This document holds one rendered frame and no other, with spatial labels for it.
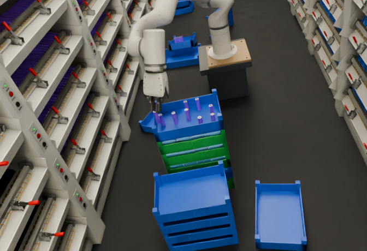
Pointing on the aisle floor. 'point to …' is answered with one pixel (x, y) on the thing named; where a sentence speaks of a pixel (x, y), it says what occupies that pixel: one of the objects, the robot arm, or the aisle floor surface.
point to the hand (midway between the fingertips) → (155, 107)
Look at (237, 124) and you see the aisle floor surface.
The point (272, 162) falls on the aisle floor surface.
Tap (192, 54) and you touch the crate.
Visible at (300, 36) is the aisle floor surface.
